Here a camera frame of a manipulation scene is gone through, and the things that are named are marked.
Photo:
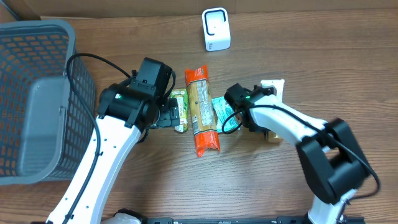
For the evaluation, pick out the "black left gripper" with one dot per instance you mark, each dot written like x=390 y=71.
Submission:
x=171 y=113

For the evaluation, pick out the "green tea snack packet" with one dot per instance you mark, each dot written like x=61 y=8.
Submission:
x=182 y=101

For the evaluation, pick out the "orange spaghetti packet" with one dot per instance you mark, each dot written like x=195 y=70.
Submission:
x=201 y=109

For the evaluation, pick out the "mint green wipes packet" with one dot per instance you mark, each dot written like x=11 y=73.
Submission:
x=222 y=111

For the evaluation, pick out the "white tube with gold cap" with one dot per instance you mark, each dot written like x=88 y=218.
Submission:
x=278 y=87

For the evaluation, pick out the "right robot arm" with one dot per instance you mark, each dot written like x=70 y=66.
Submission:
x=333 y=163

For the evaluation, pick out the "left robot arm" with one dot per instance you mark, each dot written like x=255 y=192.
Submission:
x=126 y=111

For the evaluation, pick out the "white barcode scanner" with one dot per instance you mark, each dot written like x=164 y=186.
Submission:
x=216 y=29

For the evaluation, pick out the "grey plastic shopping basket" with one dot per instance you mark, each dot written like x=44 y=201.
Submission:
x=47 y=98

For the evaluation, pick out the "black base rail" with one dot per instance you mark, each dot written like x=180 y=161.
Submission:
x=255 y=220

